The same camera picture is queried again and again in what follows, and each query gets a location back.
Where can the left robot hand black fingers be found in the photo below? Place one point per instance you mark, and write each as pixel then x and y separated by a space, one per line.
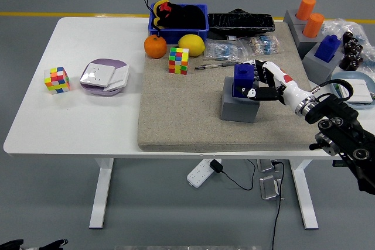
pixel 57 244

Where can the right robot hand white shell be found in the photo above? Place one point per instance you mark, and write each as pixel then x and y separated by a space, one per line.
pixel 287 84

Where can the blue seal stamp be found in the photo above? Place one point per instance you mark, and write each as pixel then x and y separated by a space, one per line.
pixel 327 48
pixel 243 77

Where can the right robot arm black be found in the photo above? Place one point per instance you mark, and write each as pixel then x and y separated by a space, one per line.
pixel 337 115

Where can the grey cube seal holder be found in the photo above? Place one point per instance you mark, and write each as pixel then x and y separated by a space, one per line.
pixel 317 70
pixel 235 111

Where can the grey cube stamp holder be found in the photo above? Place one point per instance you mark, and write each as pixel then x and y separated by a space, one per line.
pixel 289 17
pixel 303 43

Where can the clear bag of resistors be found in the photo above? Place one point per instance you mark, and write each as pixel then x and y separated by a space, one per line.
pixel 224 50
pixel 264 44

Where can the light blue plate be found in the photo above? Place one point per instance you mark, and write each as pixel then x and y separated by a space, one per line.
pixel 337 76

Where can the dark brown knob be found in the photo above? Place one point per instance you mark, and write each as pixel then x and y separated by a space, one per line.
pixel 346 62
pixel 356 63
pixel 347 37
pixel 354 46

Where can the orange cylinder stamp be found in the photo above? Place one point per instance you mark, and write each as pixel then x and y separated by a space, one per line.
pixel 313 25
pixel 306 7

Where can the white table leg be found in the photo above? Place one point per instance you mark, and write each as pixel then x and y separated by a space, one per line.
pixel 100 191
pixel 304 194

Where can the grey ballpoint pen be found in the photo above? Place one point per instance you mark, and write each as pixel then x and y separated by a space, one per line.
pixel 218 65

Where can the small white connector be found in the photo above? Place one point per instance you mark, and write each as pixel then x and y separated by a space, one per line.
pixel 231 38

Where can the crumpled clear plastic bag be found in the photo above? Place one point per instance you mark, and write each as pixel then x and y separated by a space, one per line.
pixel 335 26

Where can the black plastic-wrapped bar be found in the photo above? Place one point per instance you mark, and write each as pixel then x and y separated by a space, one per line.
pixel 239 23

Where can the black table control panel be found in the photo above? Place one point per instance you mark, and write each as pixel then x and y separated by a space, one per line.
pixel 338 164

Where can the yellow lemon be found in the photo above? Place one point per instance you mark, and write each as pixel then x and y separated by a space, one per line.
pixel 191 45

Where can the black power adapter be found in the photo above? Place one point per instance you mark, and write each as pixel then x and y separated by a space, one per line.
pixel 216 165

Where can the grey-brown mat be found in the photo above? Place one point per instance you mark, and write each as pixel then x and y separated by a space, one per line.
pixel 181 109

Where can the colourful puzzle cube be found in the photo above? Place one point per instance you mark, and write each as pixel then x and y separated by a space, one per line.
pixel 57 80
pixel 178 61

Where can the white power strip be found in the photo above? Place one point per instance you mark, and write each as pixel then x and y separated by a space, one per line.
pixel 198 175

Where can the blue plastic bin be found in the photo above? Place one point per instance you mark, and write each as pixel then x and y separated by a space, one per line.
pixel 166 34

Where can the orange fruit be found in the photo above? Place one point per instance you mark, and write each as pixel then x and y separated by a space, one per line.
pixel 155 46

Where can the purple plate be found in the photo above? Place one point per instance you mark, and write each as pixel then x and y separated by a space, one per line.
pixel 109 61

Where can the white wall switch panel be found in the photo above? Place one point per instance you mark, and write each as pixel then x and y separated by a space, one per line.
pixel 120 75
pixel 361 89

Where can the clear metal floor bracket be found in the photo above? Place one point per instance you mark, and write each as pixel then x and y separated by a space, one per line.
pixel 269 188
pixel 265 165

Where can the white wall socket panel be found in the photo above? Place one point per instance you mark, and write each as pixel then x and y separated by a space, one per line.
pixel 97 75

